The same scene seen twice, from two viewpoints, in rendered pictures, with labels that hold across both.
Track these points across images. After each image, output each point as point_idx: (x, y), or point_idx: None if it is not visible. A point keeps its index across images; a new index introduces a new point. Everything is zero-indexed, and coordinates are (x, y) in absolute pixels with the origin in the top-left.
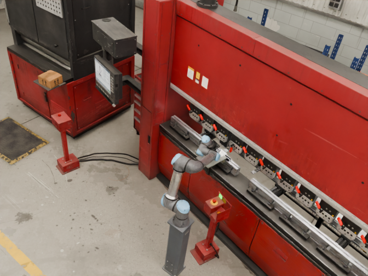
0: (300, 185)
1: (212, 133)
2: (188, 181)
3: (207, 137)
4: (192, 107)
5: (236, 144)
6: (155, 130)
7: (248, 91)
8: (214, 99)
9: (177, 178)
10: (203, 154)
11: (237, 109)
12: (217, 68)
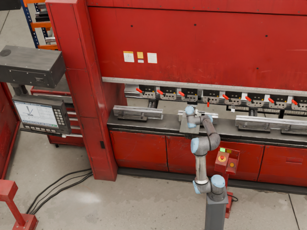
0: (294, 96)
1: (159, 99)
2: (166, 156)
3: (191, 107)
4: (142, 88)
5: (211, 96)
6: (106, 132)
7: (212, 44)
8: (170, 69)
9: (204, 160)
10: (196, 124)
11: (204, 65)
12: (166, 38)
